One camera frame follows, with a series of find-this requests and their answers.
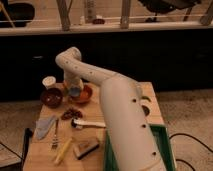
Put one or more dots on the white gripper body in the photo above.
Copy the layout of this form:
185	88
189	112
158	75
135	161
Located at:
72	81

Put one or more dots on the brown grape bunch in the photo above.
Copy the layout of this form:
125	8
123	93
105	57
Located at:
71	113

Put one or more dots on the green vegetable piece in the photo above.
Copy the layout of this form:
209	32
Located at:
146	98

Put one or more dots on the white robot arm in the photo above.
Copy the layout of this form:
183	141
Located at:
120	97

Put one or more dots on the black object left edge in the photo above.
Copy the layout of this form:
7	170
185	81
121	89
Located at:
28	134

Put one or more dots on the dark maroon bowl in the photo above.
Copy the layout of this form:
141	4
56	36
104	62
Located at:
52	97

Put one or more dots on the dark red object on floor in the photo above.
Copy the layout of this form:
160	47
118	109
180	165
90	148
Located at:
98	21

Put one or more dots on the yellow banana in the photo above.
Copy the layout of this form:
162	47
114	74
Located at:
61	153

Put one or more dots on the white cup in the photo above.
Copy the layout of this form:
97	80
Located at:
49	82

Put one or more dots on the blue sponge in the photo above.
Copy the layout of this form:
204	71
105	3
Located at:
74	92

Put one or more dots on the silver fork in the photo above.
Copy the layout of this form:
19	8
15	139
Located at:
55	138

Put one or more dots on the orange red bowl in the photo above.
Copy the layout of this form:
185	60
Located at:
84	97

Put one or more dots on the green plastic bin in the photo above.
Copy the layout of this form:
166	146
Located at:
163	142

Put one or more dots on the black office chair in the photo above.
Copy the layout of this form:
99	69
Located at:
166	6

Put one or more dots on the light blue cloth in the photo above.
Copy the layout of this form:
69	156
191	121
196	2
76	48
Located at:
43	126

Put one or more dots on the wooden block brush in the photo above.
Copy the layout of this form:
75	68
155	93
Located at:
84	147

